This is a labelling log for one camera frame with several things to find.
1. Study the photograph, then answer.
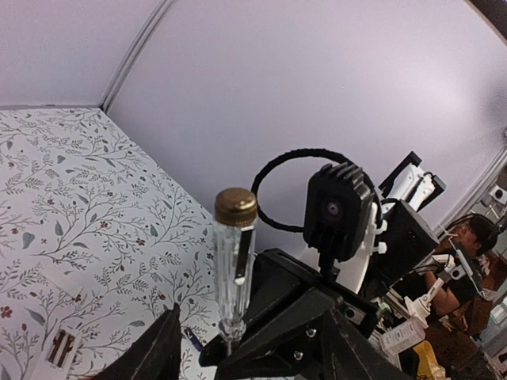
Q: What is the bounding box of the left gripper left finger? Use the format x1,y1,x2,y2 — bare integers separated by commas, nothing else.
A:
93,303,182,380

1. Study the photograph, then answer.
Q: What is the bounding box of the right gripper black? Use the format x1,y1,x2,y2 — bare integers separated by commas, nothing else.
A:
199,249,378,379

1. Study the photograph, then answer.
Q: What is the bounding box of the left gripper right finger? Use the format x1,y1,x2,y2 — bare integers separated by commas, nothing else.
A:
321,309,410,380

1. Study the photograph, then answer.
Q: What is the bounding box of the white remote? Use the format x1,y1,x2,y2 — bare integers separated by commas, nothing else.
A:
31,323,82,380

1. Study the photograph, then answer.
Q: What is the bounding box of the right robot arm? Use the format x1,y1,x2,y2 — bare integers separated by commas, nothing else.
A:
199,149,444,379

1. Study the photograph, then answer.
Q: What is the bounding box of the red battery in remote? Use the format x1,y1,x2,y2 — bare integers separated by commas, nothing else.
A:
48,329,76,368

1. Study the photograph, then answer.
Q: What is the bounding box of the person in background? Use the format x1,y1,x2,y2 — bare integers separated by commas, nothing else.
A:
425,214,506,365

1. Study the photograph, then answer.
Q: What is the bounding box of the floral table mat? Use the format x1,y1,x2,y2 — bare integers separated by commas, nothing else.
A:
1,108,218,379

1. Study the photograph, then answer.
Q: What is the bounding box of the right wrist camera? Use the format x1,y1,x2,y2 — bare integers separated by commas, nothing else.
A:
303,162,373,262

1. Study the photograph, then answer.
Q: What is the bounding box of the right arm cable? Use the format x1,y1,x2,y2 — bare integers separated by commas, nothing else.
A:
250,147,357,234

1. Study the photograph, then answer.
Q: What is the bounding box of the right aluminium frame post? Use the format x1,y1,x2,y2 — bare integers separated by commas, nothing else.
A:
98,0,177,114

